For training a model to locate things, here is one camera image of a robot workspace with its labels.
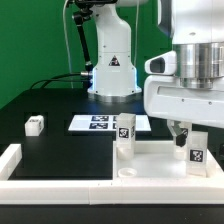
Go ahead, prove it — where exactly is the black cable bundle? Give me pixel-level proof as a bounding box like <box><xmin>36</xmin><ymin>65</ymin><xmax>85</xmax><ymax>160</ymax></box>
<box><xmin>29</xmin><ymin>71</ymin><xmax>94</xmax><ymax>90</ymax></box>

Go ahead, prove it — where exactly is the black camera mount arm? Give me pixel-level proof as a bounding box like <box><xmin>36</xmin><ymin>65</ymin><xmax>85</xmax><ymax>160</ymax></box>
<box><xmin>72</xmin><ymin>0</ymin><xmax>118</xmax><ymax>74</ymax></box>

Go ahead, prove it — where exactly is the white hanging cable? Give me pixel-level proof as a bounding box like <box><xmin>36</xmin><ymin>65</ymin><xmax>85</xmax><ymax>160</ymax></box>
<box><xmin>62</xmin><ymin>0</ymin><xmax>75</xmax><ymax>90</ymax></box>

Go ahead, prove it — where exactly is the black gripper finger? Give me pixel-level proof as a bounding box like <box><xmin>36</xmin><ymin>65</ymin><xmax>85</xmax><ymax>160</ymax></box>
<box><xmin>167</xmin><ymin>120</ymin><xmax>188</xmax><ymax>147</ymax></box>

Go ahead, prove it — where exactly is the white U-shaped fence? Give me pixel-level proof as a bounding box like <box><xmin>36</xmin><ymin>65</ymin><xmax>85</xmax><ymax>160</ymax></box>
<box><xmin>0</xmin><ymin>144</ymin><xmax>224</xmax><ymax>205</ymax></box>

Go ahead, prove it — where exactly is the white marker base plate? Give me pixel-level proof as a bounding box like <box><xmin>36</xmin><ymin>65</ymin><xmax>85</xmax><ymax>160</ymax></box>
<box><xmin>68</xmin><ymin>115</ymin><xmax>151</xmax><ymax>131</ymax></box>

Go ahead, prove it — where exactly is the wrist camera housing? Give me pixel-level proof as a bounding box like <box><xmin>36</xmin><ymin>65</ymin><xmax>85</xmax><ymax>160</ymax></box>
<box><xmin>144</xmin><ymin>51</ymin><xmax>177</xmax><ymax>76</ymax></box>

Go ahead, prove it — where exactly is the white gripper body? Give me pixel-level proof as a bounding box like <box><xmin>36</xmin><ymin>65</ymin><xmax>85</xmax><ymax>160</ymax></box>
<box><xmin>144</xmin><ymin>75</ymin><xmax>224</xmax><ymax>128</ymax></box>

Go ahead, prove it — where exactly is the white square table top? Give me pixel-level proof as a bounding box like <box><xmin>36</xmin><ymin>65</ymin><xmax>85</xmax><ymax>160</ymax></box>
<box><xmin>113</xmin><ymin>141</ymin><xmax>224</xmax><ymax>179</ymax></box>

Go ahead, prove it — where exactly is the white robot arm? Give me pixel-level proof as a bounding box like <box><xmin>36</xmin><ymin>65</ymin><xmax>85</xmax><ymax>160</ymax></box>
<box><xmin>89</xmin><ymin>0</ymin><xmax>224</xmax><ymax>135</ymax></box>

